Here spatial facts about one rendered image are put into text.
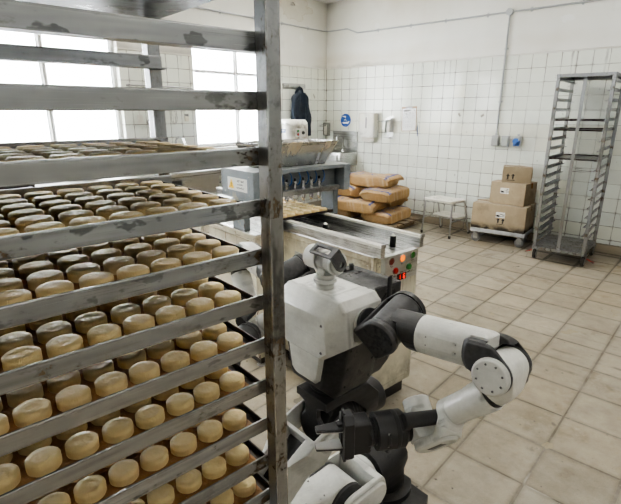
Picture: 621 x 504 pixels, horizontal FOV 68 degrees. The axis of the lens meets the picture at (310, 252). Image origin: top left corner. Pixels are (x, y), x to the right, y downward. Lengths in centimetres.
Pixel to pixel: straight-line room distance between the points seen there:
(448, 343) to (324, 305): 33
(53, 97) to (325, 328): 80
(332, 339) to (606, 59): 507
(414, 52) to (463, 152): 147
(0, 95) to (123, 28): 18
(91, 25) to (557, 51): 557
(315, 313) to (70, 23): 83
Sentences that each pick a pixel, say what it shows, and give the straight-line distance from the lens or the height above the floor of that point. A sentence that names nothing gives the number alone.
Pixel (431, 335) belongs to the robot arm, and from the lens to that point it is 107.
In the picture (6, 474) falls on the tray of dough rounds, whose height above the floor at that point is 97.
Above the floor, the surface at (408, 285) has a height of 64.
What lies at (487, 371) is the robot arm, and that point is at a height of 99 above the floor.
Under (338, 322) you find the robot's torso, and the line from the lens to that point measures 118.
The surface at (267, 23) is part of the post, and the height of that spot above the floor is 161.
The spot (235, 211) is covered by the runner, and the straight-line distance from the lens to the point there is 80.
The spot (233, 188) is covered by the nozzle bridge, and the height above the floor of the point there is 107.
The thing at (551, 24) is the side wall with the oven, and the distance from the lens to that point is 608.
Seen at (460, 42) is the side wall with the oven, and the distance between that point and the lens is 643.
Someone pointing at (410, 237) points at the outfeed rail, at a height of 88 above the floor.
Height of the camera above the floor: 148
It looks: 17 degrees down
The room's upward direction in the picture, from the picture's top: straight up
